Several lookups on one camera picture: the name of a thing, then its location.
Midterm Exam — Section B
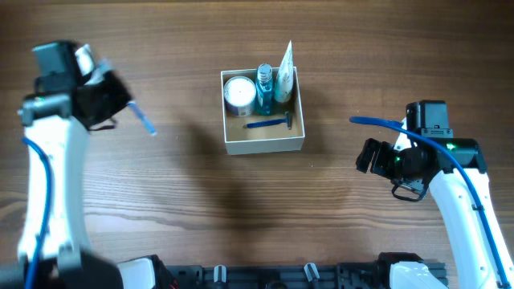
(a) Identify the blue toothbrush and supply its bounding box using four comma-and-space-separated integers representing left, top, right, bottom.
127, 100, 157, 136

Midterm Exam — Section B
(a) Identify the white open cardboard box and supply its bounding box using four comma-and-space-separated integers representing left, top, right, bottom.
222, 73, 305, 155

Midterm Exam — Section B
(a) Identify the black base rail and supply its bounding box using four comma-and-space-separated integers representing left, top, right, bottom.
167, 261, 390, 289

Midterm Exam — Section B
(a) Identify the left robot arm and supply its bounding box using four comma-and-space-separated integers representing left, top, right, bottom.
1, 40, 173, 289

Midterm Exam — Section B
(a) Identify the blue cable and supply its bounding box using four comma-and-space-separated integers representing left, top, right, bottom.
349, 116, 511, 289
22, 136, 54, 289

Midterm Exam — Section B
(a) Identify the blue disposable razor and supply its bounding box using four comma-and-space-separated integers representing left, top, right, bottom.
243, 112, 292, 130

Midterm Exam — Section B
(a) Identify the left blue cable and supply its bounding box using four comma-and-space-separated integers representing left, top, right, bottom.
22, 136, 54, 289

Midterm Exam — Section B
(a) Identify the right blue cable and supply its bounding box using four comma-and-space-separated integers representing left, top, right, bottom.
349, 116, 511, 289

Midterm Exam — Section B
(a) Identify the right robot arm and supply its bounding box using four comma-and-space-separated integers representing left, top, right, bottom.
349, 100, 513, 288

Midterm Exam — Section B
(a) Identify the cotton swab tub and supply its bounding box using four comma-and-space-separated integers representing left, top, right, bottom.
223, 76, 256, 117

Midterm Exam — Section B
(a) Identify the blue mouthwash bottle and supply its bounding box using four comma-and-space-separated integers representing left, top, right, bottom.
255, 63, 273, 116

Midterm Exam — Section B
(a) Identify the white lotion tube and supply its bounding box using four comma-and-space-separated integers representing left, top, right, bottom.
274, 42, 294, 104

